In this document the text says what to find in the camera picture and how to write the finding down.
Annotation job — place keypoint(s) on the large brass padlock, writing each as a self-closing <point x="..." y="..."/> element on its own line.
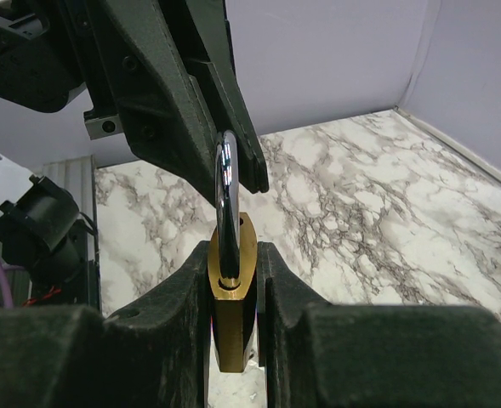
<point x="232" y="262"/>

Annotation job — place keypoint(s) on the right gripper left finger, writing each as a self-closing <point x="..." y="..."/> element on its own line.
<point x="154" y="352"/>

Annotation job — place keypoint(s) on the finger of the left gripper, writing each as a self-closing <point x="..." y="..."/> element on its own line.
<point x="209" y="58"/>
<point x="162" y="111"/>

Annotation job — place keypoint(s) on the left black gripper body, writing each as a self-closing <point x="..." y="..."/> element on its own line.
<point x="48" y="56"/>

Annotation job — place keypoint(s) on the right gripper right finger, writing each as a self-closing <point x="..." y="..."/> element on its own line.
<point x="319" y="354"/>

